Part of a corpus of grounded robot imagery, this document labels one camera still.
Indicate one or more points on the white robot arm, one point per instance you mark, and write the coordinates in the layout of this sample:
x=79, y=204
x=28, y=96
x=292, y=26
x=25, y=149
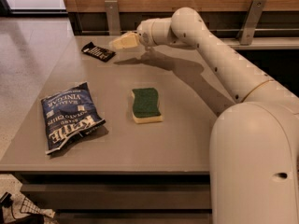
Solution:
x=254, y=144

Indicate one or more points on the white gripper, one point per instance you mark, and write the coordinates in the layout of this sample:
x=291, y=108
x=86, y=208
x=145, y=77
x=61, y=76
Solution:
x=144, y=33

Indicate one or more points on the blue kettle chips bag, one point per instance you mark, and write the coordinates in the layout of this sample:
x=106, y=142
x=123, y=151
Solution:
x=69, y=116

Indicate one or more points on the green and yellow sponge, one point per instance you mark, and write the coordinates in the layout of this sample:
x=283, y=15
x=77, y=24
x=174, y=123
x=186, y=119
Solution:
x=146, y=106

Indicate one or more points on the left metal bracket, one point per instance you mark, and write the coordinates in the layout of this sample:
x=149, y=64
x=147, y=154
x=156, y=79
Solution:
x=113, y=17

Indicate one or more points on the grey drawer cabinet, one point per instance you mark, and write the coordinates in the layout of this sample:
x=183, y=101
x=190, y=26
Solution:
x=125, y=172

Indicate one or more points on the black rxbar chocolate wrapper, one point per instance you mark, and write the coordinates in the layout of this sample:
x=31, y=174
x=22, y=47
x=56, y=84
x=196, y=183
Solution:
x=99, y=53

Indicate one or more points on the right metal bracket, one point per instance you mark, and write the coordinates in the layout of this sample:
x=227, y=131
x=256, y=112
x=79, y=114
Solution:
x=247, y=32

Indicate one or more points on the black object on floor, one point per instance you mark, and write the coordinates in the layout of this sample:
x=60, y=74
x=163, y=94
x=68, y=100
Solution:
x=7, y=215

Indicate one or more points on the metal bracket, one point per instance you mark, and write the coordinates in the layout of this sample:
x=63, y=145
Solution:
x=113, y=17
x=247, y=32

